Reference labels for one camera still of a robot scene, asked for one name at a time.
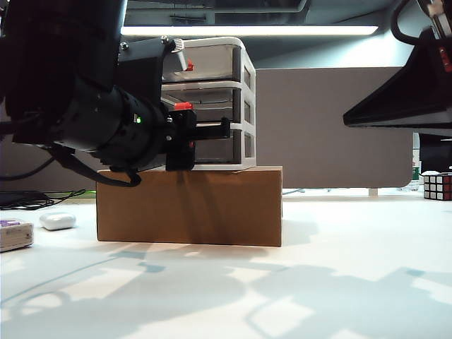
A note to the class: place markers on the grey partition with rounded corner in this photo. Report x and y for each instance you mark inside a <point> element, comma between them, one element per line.
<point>335,130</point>

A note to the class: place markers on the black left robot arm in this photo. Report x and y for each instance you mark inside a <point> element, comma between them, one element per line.
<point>63,77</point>

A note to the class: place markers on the white partition foot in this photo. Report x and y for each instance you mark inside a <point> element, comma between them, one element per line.
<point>373,192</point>

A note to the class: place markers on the white earbuds case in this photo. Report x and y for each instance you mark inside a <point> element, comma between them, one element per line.
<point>57,221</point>

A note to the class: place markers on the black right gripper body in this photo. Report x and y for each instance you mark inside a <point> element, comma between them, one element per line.
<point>416,102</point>

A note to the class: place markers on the green label bottle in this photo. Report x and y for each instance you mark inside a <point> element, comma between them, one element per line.
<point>416,169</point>

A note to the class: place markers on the Rubik's cube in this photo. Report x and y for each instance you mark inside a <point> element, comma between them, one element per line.
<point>438,187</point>

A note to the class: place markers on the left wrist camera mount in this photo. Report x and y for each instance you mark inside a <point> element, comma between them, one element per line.
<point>141,70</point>

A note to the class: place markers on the brown cardboard box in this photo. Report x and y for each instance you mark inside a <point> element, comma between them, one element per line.
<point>187,208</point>

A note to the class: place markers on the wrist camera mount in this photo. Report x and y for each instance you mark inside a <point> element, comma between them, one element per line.
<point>141,70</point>
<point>438,14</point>

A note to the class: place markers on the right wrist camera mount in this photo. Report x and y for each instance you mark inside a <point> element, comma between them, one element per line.
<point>438,14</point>

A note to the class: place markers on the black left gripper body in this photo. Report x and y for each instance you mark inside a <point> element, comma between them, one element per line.
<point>180,152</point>

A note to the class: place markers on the purple print napkin pack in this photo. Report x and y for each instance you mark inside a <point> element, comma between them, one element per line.
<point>14,234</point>

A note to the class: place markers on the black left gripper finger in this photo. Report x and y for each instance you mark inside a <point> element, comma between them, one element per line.
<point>212,131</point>

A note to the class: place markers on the grey straight partition panel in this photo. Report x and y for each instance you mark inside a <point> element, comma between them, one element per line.
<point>31,183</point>

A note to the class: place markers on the white drawer cabinet frame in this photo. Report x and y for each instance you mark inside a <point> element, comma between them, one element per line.
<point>236,166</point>

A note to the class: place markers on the white ceiling light strip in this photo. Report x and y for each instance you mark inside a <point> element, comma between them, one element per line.
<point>247,30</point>

